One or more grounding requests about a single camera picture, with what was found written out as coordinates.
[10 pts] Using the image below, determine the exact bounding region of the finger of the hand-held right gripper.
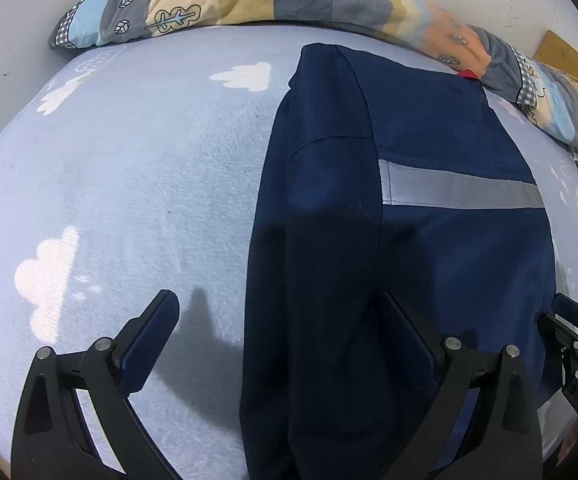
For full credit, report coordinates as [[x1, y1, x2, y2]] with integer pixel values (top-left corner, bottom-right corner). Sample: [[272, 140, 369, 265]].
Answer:
[[551, 292, 578, 333]]

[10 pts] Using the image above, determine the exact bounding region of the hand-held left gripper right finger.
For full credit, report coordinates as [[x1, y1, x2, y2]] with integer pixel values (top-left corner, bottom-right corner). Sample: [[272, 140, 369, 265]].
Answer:
[[376, 291, 542, 480]]

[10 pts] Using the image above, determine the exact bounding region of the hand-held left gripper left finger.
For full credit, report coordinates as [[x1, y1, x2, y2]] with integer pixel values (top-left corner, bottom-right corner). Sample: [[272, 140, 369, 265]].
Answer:
[[11, 289, 180, 480]]

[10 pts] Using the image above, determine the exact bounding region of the navy blue work jacket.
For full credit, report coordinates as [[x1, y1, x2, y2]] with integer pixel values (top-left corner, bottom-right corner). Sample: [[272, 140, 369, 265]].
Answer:
[[243, 42, 560, 480]]

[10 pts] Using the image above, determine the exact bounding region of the light blue cloud-print bed sheet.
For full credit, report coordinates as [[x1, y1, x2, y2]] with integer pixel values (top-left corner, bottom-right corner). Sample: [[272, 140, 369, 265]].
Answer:
[[0, 25, 578, 480]]

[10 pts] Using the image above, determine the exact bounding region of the wooden board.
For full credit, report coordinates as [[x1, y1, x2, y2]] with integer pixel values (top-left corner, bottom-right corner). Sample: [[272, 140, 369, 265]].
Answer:
[[534, 30, 578, 81]]

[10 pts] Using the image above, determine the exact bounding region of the patchwork leaf-print quilt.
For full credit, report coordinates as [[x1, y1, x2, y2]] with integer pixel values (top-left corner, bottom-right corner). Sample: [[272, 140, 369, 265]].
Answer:
[[49, 0, 578, 153]]

